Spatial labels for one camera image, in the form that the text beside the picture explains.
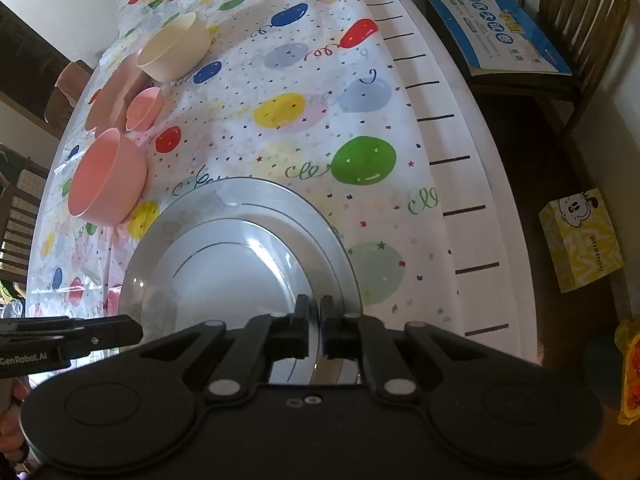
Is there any white plate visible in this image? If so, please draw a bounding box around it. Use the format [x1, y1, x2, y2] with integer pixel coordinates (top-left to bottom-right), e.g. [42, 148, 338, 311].
[118, 176, 364, 386]
[139, 218, 321, 386]

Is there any pink round bowl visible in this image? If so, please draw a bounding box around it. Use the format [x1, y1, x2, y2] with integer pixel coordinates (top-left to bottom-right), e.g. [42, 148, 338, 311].
[67, 128, 148, 226]

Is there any pink pig-shaped plate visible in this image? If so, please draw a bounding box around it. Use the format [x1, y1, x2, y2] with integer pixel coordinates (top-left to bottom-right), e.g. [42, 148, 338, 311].
[85, 53, 151, 138]

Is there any small pink heart bowl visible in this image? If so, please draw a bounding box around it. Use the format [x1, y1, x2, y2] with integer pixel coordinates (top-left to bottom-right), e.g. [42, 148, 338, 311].
[126, 87, 165, 132]

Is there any cream bowl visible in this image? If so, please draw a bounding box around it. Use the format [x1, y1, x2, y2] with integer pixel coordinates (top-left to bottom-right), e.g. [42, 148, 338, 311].
[137, 12, 212, 84]

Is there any person's left hand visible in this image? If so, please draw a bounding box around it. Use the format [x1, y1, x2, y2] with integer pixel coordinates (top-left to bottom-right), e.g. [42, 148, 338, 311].
[1, 378, 30, 464]

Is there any wooden slatted chair left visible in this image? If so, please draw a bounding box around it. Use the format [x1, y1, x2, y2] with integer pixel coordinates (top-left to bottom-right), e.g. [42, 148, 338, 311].
[1, 154, 47, 287]

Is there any balloon pattern tablecloth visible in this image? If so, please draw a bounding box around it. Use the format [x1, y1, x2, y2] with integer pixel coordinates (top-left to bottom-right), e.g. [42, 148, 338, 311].
[27, 0, 462, 332]

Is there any yellow cartoon tissue box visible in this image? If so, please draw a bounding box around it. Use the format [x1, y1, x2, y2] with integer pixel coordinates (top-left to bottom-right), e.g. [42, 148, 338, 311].
[539, 188, 624, 294]

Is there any wooden chair with towel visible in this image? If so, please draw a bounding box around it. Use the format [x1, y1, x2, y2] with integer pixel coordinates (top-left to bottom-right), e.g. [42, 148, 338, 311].
[44, 60, 92, 136]

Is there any pink towel on chair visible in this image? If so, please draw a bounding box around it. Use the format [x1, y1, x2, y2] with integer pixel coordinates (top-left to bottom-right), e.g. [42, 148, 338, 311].
[54, 60, 92, 107]

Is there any blue white flat box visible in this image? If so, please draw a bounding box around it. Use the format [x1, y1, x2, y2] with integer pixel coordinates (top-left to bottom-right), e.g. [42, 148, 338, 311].
[425, 0, 572, 77]

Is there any wooden chair right side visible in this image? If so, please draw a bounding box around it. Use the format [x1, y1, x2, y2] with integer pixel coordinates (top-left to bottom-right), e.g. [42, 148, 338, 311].
[446, 0, 631, 131]

